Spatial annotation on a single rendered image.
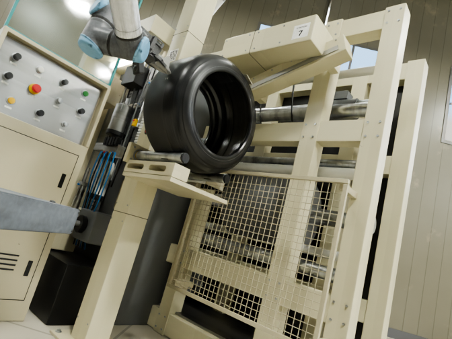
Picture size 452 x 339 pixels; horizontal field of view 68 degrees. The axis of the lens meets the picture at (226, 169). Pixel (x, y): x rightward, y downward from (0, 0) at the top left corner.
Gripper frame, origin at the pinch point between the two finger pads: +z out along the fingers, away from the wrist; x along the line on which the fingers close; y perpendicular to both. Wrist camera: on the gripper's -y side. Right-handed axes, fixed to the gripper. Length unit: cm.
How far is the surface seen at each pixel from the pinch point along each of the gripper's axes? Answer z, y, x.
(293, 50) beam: 46, 47, -23
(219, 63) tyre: 14.9, 15.2, -11.2
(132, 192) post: 26, -48, 28
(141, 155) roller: 16.2, -31.7, 18.1
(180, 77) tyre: 1.9, -1.9, -7.7
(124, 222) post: 28, -62, 26
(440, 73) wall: 432, 337, -3
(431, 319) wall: 497, -28, -30
